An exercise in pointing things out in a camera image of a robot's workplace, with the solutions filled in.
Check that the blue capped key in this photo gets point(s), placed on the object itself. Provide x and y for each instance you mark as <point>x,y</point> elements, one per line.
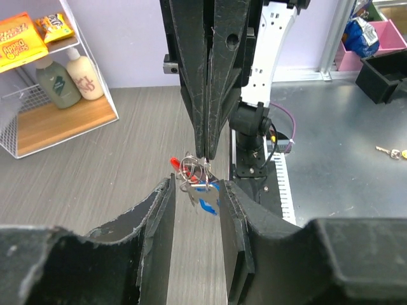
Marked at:
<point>206,196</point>

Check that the orange snack box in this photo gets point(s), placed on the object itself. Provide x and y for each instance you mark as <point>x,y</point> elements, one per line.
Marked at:
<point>20,42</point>

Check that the yellow candy bag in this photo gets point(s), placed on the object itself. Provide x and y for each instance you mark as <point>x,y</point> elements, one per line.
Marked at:
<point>54,28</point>

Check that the blue foil snack bag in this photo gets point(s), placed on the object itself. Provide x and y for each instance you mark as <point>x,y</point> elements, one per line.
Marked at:
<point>359,36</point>

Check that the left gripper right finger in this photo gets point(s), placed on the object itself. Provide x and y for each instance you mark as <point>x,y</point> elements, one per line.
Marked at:
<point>268,260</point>

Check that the white wire shelf rack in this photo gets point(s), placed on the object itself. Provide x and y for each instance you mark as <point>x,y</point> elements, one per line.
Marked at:
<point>30,121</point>

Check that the black plastic tray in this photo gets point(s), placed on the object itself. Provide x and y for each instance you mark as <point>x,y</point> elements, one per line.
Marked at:
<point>382,75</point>

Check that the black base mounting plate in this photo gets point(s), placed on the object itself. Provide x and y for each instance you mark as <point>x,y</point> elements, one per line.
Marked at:
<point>248,171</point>

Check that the pink storage bin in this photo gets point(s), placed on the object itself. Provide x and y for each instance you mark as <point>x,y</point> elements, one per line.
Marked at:
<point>390,40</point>

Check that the cream bottle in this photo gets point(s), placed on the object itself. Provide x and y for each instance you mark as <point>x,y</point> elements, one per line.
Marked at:
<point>82,71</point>

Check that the loose keys on table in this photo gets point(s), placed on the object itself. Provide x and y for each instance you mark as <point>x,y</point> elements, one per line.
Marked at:
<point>393,153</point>

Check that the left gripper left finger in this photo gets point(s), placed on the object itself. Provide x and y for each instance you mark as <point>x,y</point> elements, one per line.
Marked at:
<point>124,261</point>

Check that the white slotted cable duct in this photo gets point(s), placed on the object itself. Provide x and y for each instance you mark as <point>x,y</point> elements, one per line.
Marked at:
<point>286,199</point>

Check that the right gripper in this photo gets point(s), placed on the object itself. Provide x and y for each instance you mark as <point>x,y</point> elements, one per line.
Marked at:
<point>209,43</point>

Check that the green bottle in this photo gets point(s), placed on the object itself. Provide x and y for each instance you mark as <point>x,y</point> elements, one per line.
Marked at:
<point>55,81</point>

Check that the aluminium corner frame post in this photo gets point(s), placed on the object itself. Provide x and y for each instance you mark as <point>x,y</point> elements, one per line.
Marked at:
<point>338,23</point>

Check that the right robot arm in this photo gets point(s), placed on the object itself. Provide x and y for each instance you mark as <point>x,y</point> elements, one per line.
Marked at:
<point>245,108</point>

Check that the red grey carabiner keyring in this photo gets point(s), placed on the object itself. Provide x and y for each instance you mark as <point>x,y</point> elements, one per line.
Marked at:
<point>190,171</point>

